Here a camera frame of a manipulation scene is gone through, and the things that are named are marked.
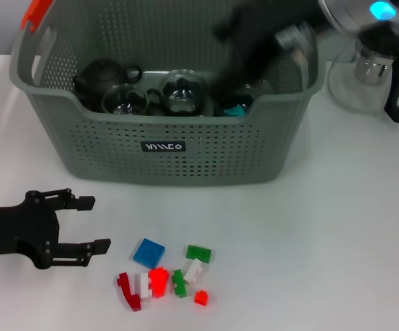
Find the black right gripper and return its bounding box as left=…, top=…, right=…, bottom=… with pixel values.
left=212, top=0, right=324, bottom=101

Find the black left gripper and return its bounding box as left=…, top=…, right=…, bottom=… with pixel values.
left=0, top=187, right=113, bottom=270

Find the glass teacup with black holder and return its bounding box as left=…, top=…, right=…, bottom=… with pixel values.
left=146, top=68, right=207, bottom=117
left=101, top=83, right=152, bottom=117
left=216, top=82, right=257, bottom=118

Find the teal building brick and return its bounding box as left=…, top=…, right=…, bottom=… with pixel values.
left=223, top=105, right=248, bottom=117

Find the grey-green perforated storage bin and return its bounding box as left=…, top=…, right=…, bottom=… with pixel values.
left=9, top=0, right=326, bottom=189

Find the blue flat building brick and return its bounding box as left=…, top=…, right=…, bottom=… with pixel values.
left=132, top=237, right=166, bottom=270

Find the red curved building brick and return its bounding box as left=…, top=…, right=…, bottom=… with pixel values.
left=116, top=272, right=143, bottom=311

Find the white and red building brick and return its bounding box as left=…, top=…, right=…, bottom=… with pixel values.
left=135, top=271, right=154, bottom=300

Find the orange-red sloped building brick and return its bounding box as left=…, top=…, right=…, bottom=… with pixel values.
left=149, top=268, right=170, bottom=297

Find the green stepped building brick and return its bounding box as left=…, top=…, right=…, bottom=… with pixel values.
left=171, top=269, right=189, bottom=297

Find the dark green building brick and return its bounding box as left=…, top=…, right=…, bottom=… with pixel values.
left=185, top=243, right=212, bottom=263

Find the black clay teapot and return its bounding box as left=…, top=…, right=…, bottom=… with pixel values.
left=72, top=59, right=144, bottom=104

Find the glass pitcher with black lid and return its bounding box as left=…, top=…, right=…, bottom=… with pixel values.
left=327, top=26, right=399, bottom=124

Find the right gripper cable with plug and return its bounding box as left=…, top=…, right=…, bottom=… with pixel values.
left=274, top=22, right=316, bottom=56

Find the orange bin handle clip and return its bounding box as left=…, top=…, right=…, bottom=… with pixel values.
left=20, top=0, right=54, bottom=34

